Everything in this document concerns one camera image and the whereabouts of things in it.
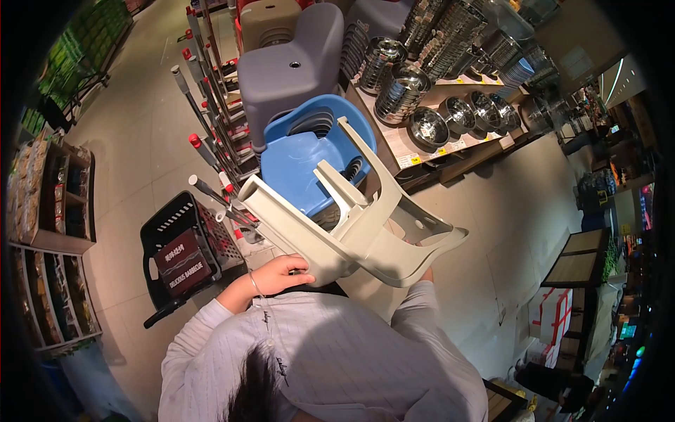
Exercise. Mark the person's right hand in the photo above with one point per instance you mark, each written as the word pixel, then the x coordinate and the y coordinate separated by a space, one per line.
pixel 427 275

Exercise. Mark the person's left thumb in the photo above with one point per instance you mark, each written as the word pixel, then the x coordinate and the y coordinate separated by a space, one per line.
pixel 303 279

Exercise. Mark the stack of brown plastic stools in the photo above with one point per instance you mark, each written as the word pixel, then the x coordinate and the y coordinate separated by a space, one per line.
pixel 269 24

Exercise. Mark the person's body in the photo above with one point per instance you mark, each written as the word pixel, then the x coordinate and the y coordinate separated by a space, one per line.
pixel 337 364

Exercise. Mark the stack of grey plastic stools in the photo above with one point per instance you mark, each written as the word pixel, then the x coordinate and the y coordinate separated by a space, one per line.
pixel 290 79

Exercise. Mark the white box with red tape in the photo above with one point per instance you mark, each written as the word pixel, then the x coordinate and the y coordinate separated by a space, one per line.
pixel 551 316

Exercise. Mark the green full shop shelf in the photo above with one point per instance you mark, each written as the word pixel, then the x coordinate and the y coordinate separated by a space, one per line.
pixel 79 58

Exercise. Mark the person's left hand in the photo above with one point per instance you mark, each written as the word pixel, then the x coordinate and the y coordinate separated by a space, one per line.
pixel 274 279

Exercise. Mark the person's left fingers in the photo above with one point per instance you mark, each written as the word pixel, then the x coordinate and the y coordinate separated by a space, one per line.
pixel 291 262

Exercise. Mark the beige plastic stool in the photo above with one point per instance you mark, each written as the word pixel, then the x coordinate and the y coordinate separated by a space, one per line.
pixel 364 237

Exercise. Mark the wooden display table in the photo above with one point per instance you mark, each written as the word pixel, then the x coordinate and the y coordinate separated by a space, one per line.
pixel 577 261

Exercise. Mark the shop shelf of steel bowls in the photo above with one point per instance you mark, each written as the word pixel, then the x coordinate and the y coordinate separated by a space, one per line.
pixel 448 89

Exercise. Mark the stack of blue plastic stools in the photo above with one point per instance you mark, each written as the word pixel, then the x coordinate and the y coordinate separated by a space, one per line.
pixel 300 158

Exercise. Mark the black shopping basket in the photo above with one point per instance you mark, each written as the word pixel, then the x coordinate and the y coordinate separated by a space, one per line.
pixel 184 258

